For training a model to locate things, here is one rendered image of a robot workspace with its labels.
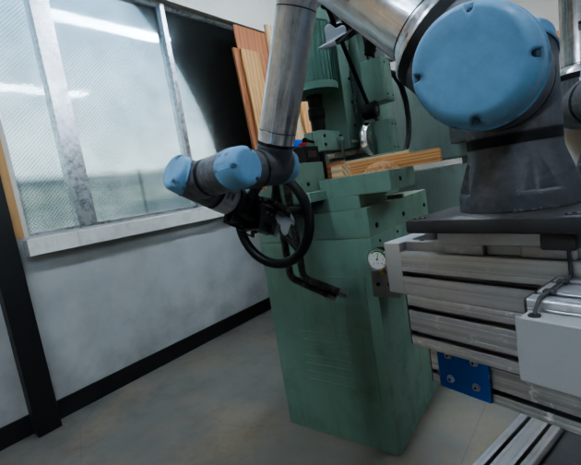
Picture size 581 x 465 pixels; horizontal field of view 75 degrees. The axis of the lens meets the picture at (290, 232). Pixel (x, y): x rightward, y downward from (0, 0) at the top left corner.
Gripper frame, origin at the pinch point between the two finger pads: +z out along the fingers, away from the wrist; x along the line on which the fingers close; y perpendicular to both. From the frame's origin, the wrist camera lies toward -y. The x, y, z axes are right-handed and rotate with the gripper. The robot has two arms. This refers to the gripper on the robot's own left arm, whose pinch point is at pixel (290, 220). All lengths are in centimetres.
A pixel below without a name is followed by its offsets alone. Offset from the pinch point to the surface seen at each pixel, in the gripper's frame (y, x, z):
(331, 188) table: -16.6, -0.9, 17.9
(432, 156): -27.4, 25.1, 30.9
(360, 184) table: -16.4, 8.8, 18.5
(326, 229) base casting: -5.8, -5.8, 23.6
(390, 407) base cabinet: 45, 4, 52
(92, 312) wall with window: 25, -140, 15
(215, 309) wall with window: 12, -142, 92
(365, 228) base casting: -4.9, 7.8, 24.8
